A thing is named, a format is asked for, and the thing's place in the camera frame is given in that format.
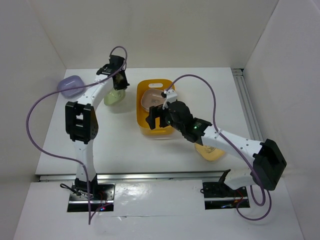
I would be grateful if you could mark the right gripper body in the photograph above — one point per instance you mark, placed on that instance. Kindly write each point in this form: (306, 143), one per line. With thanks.
(177, 125)

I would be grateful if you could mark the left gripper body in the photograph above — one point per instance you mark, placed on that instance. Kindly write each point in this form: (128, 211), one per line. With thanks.
(122, 83)

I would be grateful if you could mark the brown panda plate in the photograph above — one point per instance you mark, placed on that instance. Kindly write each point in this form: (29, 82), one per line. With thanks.
(151, 98)

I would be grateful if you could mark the green panda plate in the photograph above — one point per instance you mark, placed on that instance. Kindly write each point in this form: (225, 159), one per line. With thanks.
(114, 97)

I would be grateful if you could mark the lavender plate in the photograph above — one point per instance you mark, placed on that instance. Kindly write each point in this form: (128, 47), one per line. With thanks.
(71, 86)

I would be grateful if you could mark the yellow panda plate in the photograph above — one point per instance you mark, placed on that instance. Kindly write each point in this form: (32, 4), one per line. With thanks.
(209, 153)

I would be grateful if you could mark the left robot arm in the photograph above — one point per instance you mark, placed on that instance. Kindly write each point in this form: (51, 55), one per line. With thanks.
(81, 122)

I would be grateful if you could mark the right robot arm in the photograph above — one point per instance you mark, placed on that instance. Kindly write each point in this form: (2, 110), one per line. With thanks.
(265, 161)

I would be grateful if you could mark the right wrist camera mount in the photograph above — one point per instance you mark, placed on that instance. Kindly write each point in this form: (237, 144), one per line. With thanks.
(169, 96)

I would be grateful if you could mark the aluminium rail front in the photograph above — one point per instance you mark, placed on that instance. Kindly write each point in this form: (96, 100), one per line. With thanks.
(156, 176)

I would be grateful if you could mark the aluminium rail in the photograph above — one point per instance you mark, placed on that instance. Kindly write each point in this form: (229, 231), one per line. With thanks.
(246, 104)
(156, 176)

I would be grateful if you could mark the aluminium rail right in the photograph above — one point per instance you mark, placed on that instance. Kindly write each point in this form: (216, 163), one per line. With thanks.
(246, 104)

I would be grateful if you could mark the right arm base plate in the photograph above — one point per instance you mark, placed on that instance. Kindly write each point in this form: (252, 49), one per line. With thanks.
(218, 196)

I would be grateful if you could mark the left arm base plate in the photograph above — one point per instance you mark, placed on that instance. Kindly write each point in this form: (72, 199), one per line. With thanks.
(101, 201)

